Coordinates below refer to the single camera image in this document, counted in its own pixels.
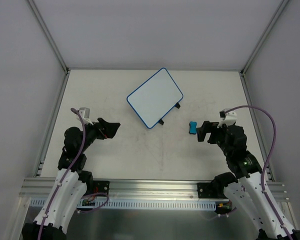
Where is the right aluminium frame post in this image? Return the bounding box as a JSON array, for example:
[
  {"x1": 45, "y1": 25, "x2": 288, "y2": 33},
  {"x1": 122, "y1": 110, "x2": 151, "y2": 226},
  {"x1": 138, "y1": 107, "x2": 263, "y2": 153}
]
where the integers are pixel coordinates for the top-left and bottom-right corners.
[{"x1": 240, "y1": 0, "x2": 291, "y2": 75}]

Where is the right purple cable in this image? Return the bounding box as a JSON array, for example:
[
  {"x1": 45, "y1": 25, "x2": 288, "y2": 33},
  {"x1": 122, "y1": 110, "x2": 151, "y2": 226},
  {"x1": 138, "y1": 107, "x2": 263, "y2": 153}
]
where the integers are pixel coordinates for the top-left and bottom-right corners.
[{"x1": 224, "y1": 105, "x2": 295, "y2": 240}]

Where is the slotted cable duct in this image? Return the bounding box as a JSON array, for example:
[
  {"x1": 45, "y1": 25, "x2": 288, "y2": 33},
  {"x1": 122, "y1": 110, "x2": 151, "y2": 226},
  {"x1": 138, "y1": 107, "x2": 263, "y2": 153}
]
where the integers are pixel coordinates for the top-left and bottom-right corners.
[{"x1": 29, "y1": 197, "x2": 217, "y2": 211}]

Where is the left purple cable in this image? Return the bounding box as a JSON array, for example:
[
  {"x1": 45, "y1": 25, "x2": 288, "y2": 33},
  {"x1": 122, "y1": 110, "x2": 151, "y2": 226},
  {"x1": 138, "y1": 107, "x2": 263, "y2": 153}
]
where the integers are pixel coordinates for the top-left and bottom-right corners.
[{"x1": 37, "y1": 107, "x2": 110, "y2": 240}]

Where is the left aluminium frame post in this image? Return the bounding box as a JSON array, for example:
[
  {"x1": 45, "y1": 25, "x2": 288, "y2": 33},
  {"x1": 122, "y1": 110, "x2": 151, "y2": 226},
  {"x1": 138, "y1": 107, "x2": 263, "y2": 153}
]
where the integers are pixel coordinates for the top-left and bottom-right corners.
[{"x1": 26, "y1": 0, "x2": 69, "y2": 74}]

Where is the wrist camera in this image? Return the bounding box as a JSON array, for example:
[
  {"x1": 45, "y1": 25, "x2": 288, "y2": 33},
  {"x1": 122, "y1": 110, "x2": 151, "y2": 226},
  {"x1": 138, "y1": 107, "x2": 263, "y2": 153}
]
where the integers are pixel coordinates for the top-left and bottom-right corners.
[
  {"x1": 76, "y1": 107, "x2": 94, "y2": 125},
  {"x1": 217, "y1": 108, "x2": 238, "y2": 129}
]

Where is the blue framed whiteboard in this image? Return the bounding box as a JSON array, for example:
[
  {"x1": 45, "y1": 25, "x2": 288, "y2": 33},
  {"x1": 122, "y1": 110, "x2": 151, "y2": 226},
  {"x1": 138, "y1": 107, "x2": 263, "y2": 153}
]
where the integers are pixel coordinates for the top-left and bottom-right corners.
[{"x1": 126, "y1": 67, "x2": 184, "y2": 129}]

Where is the blue whiteboard eraser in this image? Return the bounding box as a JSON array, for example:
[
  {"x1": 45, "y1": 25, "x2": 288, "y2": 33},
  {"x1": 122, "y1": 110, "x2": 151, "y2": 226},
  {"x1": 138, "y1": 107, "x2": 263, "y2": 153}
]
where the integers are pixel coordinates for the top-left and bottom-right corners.
[{"x1": 188, "y1": 121, "x2": 197, "y2": 135}]

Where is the aluminium mounting rail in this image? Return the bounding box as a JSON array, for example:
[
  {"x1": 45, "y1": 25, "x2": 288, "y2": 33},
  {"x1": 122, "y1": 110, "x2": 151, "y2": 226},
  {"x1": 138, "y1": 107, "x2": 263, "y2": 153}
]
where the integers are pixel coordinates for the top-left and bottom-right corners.
[{"x1": 19, "y1": 176, "x2": 290, "y2": 202}]

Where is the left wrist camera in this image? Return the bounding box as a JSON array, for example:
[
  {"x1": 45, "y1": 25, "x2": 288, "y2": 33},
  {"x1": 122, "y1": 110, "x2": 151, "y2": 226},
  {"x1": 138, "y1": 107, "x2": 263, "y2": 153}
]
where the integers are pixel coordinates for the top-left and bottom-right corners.
[{"x1": 76, "y1": 107, "x2": 94, "y2": 125}]

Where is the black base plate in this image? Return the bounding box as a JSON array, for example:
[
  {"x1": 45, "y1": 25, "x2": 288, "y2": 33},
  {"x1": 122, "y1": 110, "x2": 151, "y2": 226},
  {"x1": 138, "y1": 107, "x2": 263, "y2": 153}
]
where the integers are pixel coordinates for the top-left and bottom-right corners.
[
  {"x1": 197, "y1": 182, "x2": 218, "y2": 199},
  {"x1": 92, "y1": 180, "x2": 110, "y2": 195}
]

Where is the aluminium frame post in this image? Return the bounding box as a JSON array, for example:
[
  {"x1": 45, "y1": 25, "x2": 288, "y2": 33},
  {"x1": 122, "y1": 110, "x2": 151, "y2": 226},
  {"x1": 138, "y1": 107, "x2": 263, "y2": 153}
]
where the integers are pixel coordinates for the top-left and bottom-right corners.
[
  {"x1": 240, "y1": 0, "x2": 291, "y2": 75},
  {"x1": 26, "y1": 0, "x2": 69, "y2": 74}
]

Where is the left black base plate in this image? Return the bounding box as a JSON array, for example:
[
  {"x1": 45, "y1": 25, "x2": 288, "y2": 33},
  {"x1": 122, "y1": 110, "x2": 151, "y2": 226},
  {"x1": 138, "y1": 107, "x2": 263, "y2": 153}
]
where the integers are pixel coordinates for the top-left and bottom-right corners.
[{"x1": 92, "y1": 180, "x2": 110, "y2": 195}]

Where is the purple cable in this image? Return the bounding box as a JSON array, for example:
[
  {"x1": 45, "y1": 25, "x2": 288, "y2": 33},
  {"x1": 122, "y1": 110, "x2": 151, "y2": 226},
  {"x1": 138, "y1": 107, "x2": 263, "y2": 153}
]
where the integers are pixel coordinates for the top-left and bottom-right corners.
[
  {"x1": 37, "y1": 107, "x2": 110, "y2": 240},
  {"x1": 224, "y1": 105, "x2": 295, "y2": 240}
]

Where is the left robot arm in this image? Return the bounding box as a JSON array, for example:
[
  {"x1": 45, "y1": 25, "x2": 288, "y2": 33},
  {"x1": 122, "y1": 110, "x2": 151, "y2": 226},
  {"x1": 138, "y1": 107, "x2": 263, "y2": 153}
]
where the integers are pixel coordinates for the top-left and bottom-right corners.
[{"x1": 21, "y1": 117, "x2": 121, "y2": 240}]

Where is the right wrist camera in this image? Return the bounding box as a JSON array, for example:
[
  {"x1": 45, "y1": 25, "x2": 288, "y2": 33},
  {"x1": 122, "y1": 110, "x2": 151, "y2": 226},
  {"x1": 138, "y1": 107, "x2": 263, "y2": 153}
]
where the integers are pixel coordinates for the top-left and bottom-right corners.
[{"x1": 217, "y1": 108, "x2": 238, "y2": 129}]

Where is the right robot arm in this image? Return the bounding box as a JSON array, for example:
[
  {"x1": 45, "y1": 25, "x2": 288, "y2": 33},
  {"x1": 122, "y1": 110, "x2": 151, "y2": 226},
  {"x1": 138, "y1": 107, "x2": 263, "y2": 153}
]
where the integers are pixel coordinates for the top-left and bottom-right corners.
[{"x1": 196, "y1": 121, "x2": 300, "y2": 240}]

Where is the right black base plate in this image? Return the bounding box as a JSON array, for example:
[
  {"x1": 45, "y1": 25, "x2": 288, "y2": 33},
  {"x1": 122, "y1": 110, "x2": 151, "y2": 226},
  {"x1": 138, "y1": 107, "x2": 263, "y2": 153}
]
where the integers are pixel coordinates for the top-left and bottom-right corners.
[{"x1": 197, "y1": 182, "x2": 218, "y2": 199}]

